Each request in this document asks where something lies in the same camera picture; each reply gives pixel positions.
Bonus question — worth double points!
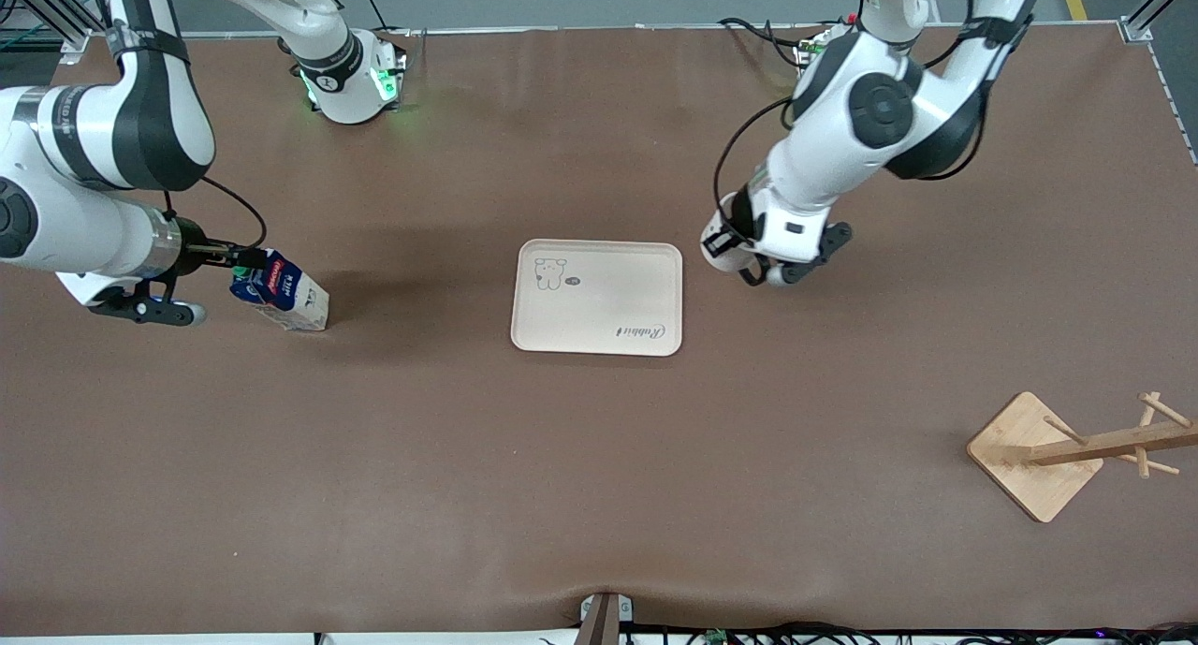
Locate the blue white milk carton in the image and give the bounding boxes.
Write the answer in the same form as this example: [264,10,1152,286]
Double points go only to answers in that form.
[229,246,330,332]

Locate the cream rectangular tray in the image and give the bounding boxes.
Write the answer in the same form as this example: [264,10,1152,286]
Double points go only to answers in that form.
[510,240,684,357]

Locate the wooden mug tree stand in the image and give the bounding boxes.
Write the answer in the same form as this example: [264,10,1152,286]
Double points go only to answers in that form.
[966,390,1198,523]

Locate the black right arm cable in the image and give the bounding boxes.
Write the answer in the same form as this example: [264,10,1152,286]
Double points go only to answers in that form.
[164,175,270,250]

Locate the black base cable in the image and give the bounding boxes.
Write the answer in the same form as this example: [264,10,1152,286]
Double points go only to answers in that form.
[718,16,825,69]
[350,0,415,39]

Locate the aluminium frame post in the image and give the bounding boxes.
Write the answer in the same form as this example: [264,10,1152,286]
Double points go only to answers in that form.
[1118,0,1198,49]
[0,0,106,56]

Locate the metal table edge bracket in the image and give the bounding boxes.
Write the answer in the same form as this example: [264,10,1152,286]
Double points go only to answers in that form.
[578,592,635,645]

